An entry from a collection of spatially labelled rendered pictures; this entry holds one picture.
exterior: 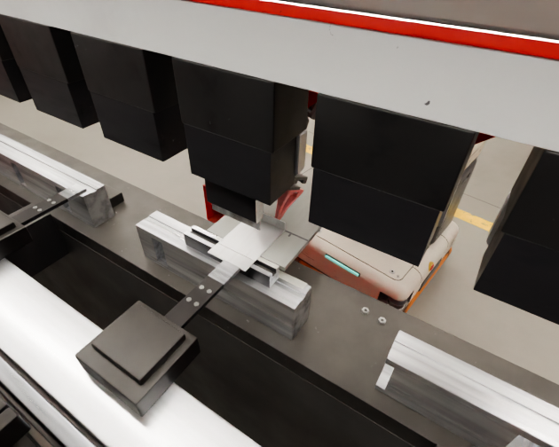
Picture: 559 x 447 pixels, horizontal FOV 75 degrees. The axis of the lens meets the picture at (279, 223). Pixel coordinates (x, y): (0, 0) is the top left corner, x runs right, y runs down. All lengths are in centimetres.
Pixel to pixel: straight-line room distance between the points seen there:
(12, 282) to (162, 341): 33
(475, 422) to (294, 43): 55
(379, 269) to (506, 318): 72
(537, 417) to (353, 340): 28
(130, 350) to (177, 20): 41
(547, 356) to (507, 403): 146
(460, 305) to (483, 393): 146
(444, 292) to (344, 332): 141
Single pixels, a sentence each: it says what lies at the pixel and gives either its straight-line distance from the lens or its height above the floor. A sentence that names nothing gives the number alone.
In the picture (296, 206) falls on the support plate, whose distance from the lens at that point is 78.
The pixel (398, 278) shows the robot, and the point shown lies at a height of 28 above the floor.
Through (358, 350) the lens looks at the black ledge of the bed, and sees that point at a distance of 72.
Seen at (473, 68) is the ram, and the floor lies 139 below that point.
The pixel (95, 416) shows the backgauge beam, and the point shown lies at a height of 98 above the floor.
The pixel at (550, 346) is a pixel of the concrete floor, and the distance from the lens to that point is 215.
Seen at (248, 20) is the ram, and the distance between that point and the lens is 41.
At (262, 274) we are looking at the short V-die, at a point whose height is 100.
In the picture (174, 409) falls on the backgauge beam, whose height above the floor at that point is 99.
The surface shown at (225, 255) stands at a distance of 67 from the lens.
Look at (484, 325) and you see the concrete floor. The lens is 205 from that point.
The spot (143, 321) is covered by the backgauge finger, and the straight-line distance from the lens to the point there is 56.
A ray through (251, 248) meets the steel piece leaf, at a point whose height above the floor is 100.
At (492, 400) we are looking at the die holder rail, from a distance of 63.
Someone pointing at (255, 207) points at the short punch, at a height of 113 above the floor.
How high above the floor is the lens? 147
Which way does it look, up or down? 40 degrees down
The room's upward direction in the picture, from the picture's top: 2 degrees clockwise
